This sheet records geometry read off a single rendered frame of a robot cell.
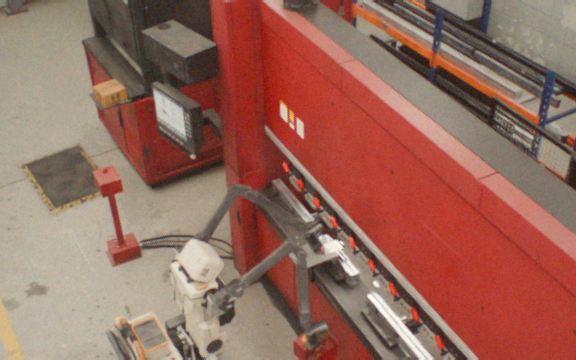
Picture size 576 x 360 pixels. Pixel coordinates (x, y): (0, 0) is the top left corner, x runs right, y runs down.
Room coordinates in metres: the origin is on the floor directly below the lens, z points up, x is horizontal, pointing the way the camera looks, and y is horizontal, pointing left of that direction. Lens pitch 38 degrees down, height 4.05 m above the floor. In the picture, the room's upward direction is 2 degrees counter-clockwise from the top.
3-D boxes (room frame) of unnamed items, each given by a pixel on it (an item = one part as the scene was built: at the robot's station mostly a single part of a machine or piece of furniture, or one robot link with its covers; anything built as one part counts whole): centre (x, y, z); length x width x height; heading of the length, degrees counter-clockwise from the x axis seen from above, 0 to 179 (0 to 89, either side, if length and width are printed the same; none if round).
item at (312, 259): (3.27, -0.16, 1.00); 0.26 x 0.18 x 0.01; 116
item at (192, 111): (4.18, 0.67, 1.42); 0.45 x 0.12 x 0.36; 40
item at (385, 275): (2.82, -0.54, 1.26); 0.15 x 0.09 x 0.17; 26
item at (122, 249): (4.39, 1.31, 0.41); 0.25 x 0.20 x 0.83; 116
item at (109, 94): (5.19, 1.38, 1.04); 0.30 x 0.26 x 0.12; 30
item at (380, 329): (2.77, -0.51, 0.89); 0.30 x 0.05 x 0.03; 26
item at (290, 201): (3.83, -0.05, 0.92); 0.50 x 0.06 x 0.10; 26
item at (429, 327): (2.46, -0.72, 1.26); 0.15 x 0.09 x 0.17; 26
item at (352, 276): (3.29, -0.32, 0.92); 0.39 x 0.06 x 0.10; 26
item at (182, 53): (4.28, 0.64, 1.53); 0.51 x 0.25 x 0.85; 40
